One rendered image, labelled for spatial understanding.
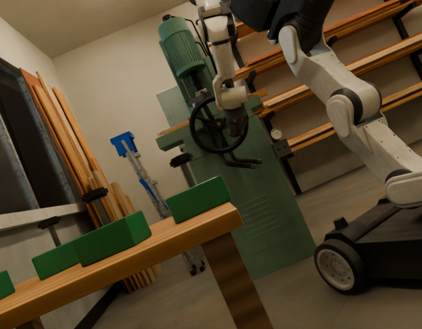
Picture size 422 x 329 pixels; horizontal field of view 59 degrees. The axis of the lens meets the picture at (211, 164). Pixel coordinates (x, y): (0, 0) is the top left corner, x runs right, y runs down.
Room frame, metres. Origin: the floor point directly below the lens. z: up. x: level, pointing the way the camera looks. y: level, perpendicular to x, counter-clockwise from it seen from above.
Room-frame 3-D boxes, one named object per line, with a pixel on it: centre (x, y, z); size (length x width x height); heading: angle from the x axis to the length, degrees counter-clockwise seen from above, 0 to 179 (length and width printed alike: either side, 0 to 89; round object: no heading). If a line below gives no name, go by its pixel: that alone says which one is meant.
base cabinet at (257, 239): (2.29, -0.12, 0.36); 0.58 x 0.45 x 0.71; 0
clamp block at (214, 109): (1.98, -0.08, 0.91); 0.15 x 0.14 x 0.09; 90
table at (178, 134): (2.06, -0.08, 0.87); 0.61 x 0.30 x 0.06; 90
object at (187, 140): (2.11, -0.12, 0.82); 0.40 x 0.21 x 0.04; 90
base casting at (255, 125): (2.29, -0.12, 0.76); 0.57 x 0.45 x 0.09; 0
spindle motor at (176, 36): (2.17, -0.12, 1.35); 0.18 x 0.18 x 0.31
